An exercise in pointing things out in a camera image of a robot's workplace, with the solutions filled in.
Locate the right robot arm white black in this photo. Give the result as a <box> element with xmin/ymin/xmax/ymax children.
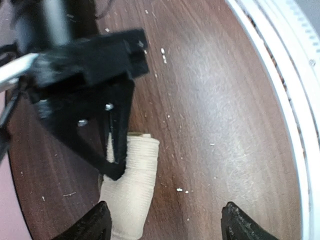
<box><xmin>0</xmin><ymin>0</ymin><xmax>149</xmax><ymax>180</ymax></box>

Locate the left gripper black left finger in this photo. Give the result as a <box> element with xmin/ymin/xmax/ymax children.
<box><xmin>56</xmin><ymin>201</ymin><xmax>112</xmax><ymax>240</ymax></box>

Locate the striped beige green sock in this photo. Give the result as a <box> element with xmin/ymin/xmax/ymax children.
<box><xmin>98</xmin><ymin>132</ymin><xmax>160</xmax><ymax>240</ymax></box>

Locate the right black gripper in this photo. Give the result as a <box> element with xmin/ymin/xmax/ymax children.
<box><xmin>20</xmin><ymin>28</ymin><xmax>149</xmax><ymax>181</ymax></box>

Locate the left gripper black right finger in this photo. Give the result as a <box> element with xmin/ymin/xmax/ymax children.
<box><xmin>221</xmin><ymin>201</ymin><xmax>278</xmax><ymax>240</ymax></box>

